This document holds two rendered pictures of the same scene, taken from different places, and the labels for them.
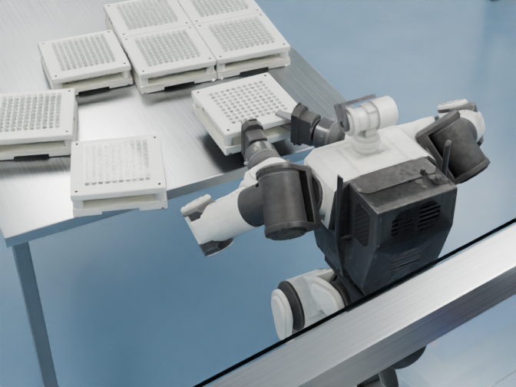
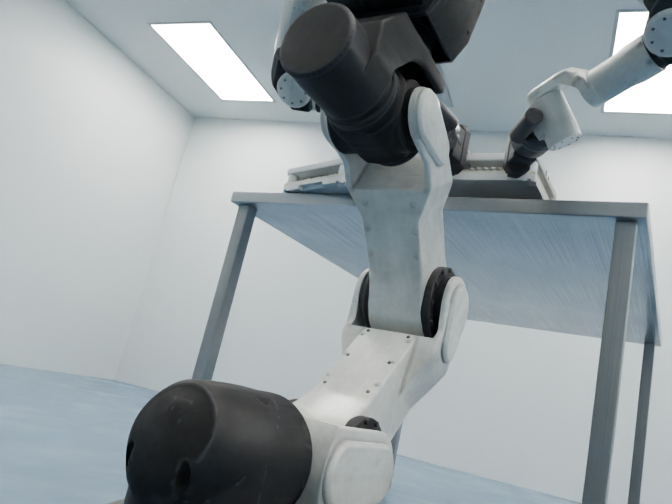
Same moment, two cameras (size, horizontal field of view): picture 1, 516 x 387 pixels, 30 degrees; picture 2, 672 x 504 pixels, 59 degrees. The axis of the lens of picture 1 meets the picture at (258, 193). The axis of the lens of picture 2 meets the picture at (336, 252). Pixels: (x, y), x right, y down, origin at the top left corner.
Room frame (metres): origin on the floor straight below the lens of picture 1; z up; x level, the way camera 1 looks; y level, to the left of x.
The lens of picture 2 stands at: (1.23, -0.96, 0.38)
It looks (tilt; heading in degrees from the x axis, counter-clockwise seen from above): 13 degrees up; 57
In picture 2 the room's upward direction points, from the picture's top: 13 degrees clockwise
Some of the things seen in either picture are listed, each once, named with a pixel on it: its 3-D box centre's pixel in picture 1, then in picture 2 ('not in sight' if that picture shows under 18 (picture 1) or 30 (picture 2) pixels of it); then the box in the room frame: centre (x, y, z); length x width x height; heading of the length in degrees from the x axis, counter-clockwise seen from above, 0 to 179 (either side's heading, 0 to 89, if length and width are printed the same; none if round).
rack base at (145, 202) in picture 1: (119, 180); (342, 199); (2.07, 0.37, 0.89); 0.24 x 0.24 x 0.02; 8
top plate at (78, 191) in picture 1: (117, 166); (346, 183); (2.07, 0.37, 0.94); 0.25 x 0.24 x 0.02; 98
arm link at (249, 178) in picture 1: (265, 183); not in sight; (1.91, -0.02, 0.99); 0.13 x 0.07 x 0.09; 135
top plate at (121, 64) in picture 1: (83, 55); not in sight; (2.65, 0.54, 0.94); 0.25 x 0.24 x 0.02; 110
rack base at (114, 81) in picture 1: (85, 69); not in sight; (2.65, 0.54, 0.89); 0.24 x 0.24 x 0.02; 20
